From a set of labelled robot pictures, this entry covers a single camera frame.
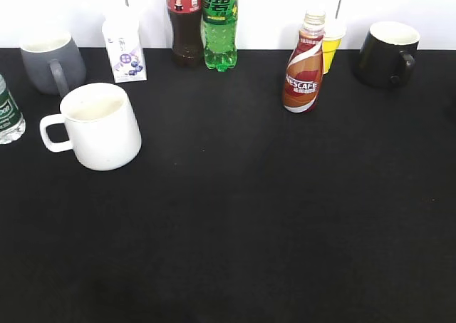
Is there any brown Nescafe coffee bottle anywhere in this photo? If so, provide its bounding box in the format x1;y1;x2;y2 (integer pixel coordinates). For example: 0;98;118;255
281;8;326;113

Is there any white ceramic mug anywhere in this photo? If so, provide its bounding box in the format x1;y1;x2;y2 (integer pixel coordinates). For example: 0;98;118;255
39;83;142;171

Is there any green sprite bottle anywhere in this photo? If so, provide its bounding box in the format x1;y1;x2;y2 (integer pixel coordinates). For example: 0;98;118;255
202;0;239;72

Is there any yellow paper cup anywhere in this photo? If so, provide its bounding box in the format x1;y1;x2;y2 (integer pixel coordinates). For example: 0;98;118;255
323;19;346;74

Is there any white blueberry milk carton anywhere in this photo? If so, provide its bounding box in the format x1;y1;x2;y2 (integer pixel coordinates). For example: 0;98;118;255
102;8;147;83

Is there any dark cola bottle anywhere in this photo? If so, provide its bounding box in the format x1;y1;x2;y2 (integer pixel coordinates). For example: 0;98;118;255
166;0;204;67

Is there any black ceramic mug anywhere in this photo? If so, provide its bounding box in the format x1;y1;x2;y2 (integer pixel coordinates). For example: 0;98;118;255
353;21;420;88

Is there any grey ceramic mug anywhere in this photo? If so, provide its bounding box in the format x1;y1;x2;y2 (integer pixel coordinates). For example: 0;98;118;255
19;29;86;98

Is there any green label water bottle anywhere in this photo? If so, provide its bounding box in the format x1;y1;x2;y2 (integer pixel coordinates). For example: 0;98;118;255
0;75;26;145

